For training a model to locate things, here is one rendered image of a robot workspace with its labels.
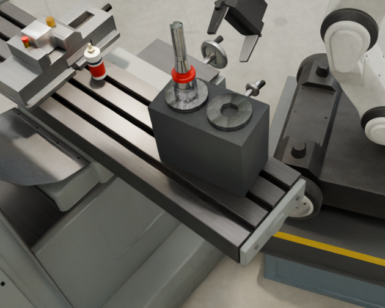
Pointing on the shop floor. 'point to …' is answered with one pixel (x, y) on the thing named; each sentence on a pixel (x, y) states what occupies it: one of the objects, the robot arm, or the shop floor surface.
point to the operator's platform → (333, 245)
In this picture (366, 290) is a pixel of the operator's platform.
